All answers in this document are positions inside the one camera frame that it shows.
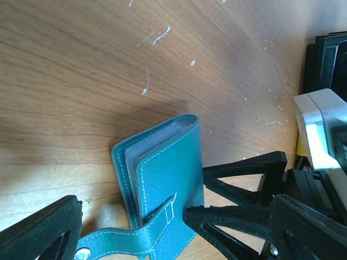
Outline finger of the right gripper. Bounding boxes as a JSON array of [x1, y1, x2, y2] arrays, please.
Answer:
[[183, 204, 277, 259]]

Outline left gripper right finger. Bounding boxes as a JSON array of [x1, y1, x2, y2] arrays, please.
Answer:
[[270, 194, 346, 259]]

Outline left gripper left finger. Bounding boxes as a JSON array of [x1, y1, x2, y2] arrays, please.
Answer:
[[1, 195, 82, 259]]

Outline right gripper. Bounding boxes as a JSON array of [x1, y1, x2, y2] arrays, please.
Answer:
[[203, 151, 346, 226]]

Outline teal card holder wallet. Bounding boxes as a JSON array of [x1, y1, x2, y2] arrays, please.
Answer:
[[74, 114, 204, 259]]

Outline yellow card bin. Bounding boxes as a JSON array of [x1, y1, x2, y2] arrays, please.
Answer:
[[295, 134, 307, 157]]

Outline black card bin left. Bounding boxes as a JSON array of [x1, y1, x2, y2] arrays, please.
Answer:
[[303, 31, 346, 101]]

